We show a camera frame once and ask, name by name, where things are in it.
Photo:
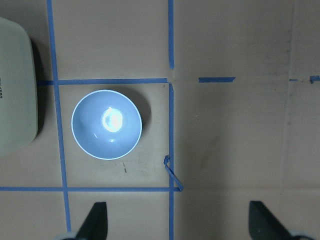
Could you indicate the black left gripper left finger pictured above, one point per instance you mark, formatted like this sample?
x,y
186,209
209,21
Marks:
x,y
95,226

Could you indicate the blue bowl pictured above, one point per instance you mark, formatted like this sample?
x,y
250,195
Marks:
x,y
106,124

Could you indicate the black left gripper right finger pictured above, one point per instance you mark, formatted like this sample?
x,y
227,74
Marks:
x,y
263,225

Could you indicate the cream toaster with chrome top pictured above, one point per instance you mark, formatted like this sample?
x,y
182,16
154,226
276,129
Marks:
x,y
18,88

